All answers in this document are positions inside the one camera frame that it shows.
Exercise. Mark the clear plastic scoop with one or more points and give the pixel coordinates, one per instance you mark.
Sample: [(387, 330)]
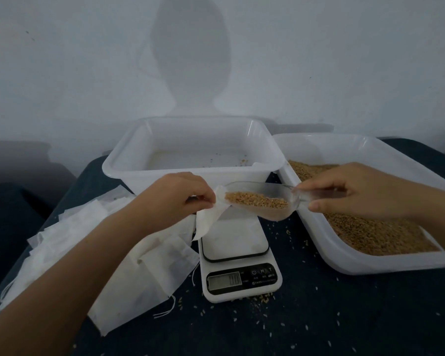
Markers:
[(278, 211)]

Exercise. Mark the pile of white bags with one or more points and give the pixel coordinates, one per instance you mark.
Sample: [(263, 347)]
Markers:
[(133, 281)]

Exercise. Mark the person's left forearm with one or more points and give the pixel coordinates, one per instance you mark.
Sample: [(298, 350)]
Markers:
[(59, 293)]

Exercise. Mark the person's left hand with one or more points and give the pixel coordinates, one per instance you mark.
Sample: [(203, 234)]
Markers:
[(167, 204)]

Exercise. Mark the white tray of grain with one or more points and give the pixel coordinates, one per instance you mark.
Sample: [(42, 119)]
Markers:
[(319, 248)]

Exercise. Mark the dark blue tablecloth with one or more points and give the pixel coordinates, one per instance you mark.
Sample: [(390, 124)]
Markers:
[(341, 322), (4, 233)]

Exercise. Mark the white digital kitchen scale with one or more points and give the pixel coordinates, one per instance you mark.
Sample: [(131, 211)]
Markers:
[(241, 278)]

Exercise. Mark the brown grain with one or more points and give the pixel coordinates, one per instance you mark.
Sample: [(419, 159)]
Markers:
[(378, 233)]

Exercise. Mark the white plastic tub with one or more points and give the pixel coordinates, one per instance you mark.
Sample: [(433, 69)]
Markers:
[(200, 155)]

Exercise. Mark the white mesh bag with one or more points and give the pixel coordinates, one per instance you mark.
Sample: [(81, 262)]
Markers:
[(208, 218)]

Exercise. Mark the person's right hand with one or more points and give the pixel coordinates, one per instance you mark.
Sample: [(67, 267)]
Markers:
[(348, 192)]

